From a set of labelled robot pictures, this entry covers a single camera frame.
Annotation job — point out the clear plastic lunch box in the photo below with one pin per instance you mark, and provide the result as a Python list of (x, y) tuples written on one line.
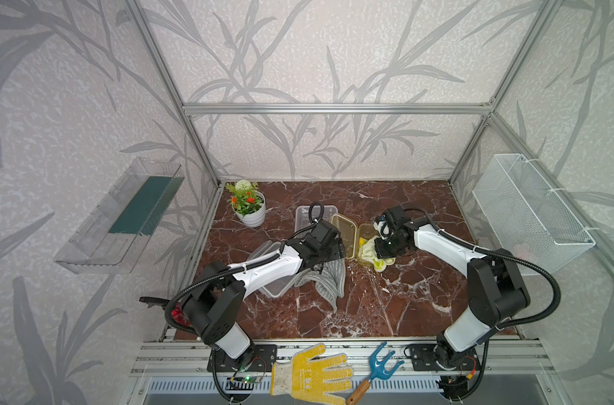
[(303, 228)]

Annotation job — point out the green yellow cloth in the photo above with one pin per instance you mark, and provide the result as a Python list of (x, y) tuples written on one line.
[(368, 256)]

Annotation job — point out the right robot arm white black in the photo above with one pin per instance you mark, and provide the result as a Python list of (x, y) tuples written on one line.
[(496, 290)]

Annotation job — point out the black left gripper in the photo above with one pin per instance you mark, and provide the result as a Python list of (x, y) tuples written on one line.
[(336, 248)]

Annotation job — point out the teal garden hand fork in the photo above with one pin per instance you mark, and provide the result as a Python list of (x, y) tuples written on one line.
[(377, 371)]

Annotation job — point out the red black spray bottle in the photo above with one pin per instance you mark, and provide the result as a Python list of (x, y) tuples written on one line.
[(177, 314)]

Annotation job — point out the white flower pot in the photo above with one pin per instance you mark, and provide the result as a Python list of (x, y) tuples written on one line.
[(255, 213)]

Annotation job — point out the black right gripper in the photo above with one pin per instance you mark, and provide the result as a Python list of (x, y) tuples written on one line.
[(381, 253)]

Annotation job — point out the white wire mesh basket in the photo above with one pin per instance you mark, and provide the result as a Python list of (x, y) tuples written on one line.
[(522, 207)]

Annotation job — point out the green artificial plant with flowers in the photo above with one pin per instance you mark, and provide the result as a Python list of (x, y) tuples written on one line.
[(241, 191)]

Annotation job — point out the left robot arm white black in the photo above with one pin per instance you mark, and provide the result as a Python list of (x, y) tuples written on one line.
[(210, 307)]

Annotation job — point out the clear acrylic wall shelf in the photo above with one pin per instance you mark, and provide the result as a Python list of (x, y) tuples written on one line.
[(116, 233)]

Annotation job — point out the grey striped cleaning cloth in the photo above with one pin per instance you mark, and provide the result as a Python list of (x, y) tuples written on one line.
[(329, 281)]

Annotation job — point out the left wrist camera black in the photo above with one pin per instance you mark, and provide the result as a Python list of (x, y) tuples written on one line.
[(315, 212)]

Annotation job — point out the yellow work glove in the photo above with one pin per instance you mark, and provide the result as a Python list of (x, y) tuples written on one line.
[(312, 377)]

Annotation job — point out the clear lunch box lid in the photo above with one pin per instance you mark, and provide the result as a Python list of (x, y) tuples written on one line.
[(286, 266)]

